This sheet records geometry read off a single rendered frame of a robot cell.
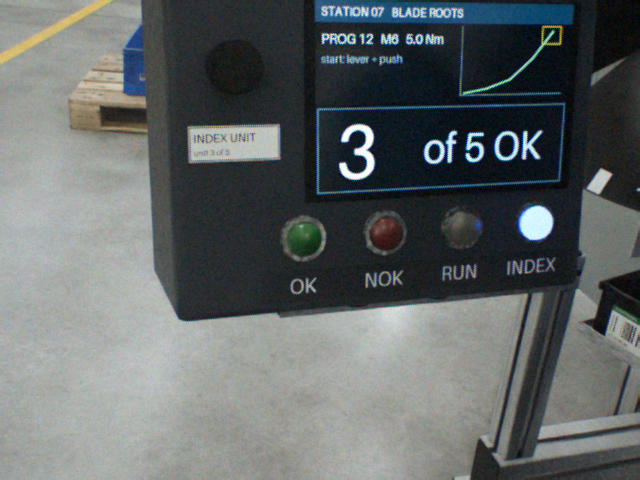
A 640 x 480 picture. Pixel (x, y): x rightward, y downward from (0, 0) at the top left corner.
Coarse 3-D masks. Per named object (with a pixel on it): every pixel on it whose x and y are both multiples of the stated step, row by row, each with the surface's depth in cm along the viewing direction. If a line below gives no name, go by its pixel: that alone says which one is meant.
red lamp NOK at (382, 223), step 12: (372, 216) 47; (384, 216) 47; (396, 216) 47; (372, 228) 47; (384, 228) 47; (396, 228) 47; (372, 240) 47; (384, 240) 47; (396, 240) 47; (384, 252) 48
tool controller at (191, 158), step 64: (192, 0) 42; (256, 0) 43; (320, 0) 44; (384, 0) 45; (448, 0) 46; (512, 0) 47; (576, 0) 48; (192, 64) 42; (256, 64) 42; (320, 64) 44; (384, 64) 45; (448, 64) 47; (512, 64) 48; (576, 64) 49; (192, 128) 43; (256, 128) 44; (448, 128) 47; (512, 128) 49; (576, 128) 50; (192, 192) 44; (256, 192) 45; (448, 192) 48; (512, 192) 50; (576, 192) 51; (192, 256) 45; (256, 256) 46; (320, 256) 47; (384, 256) 48; (448, 256) 49; (512, 256) 51; (576, 256) 52; (192, 320) 46
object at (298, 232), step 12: (300, 216) 46; (288, 228) 46; (300, 228) 45; (312, 228) 46; (288, 240) 46; (300, 240) 45; (312, 240) 46; (324, 240) 46; (288, 252) 46; (300, 252) 46; (312, 252) 46
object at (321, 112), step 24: (336, 120) 45; (360, 120) 46; (384, 120) 46; (336, 144) 46; (360, 144) 46; (384, 144) 46; (336, 168) 46; (360, 168) 46; (384, 168) 47; (336, 192) 46; (360, 192) 47; (384, 192) 47
